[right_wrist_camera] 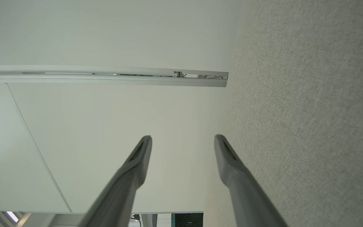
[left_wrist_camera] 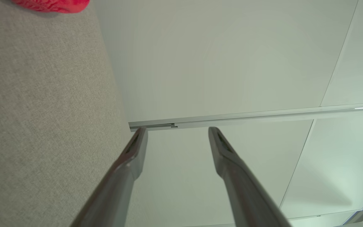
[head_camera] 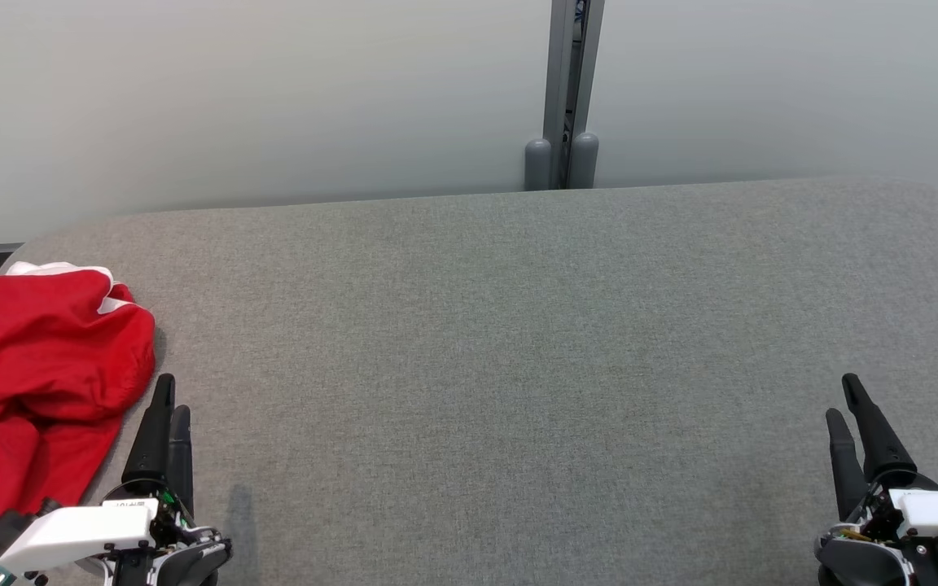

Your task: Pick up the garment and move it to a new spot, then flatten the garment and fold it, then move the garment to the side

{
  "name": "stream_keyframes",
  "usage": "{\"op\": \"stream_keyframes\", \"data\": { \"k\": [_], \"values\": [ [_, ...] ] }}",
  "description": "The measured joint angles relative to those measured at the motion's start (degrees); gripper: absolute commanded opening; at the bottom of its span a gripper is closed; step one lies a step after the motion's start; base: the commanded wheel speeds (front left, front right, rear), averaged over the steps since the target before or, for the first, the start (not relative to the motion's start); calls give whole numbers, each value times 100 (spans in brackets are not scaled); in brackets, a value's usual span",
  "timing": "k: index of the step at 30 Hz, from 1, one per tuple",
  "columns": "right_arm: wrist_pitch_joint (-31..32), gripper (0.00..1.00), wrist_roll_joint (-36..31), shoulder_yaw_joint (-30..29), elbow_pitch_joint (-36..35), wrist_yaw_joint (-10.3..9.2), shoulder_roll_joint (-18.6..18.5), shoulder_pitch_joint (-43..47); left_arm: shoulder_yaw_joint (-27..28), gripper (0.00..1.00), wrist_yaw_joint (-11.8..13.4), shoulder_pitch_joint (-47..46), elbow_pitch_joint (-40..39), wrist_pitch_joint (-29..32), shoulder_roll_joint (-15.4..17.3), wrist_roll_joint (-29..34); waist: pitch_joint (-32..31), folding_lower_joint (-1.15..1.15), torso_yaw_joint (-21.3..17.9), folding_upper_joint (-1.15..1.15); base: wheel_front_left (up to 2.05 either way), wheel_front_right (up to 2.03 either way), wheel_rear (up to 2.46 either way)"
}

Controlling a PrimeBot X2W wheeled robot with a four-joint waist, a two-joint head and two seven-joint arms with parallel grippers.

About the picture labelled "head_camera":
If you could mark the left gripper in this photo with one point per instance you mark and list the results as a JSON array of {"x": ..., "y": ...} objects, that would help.
[{"x": 184, "y": 561}]

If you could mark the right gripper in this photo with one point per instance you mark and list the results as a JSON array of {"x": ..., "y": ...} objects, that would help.
[{"x": 868, "y": 561}]

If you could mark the red shorts white stripe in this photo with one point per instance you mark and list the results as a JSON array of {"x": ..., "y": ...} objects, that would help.
[{"x": 13, "y": 464}]

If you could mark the red jersey number 23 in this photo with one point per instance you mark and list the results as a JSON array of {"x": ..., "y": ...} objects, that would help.
[{"x": 46, "y": 342}]

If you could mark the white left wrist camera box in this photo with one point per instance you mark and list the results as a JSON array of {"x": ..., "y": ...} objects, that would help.
[{"x": 78, "y": 533}]

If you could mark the grey round post foot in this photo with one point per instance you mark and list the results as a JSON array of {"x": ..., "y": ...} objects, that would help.
[
  {"x": 585, "y": 163},
  {"x": 537, "y": 167}
]

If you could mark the grey partition joint post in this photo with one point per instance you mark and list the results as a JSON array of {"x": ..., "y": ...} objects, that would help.
[{"x": 557, "y": 81}]

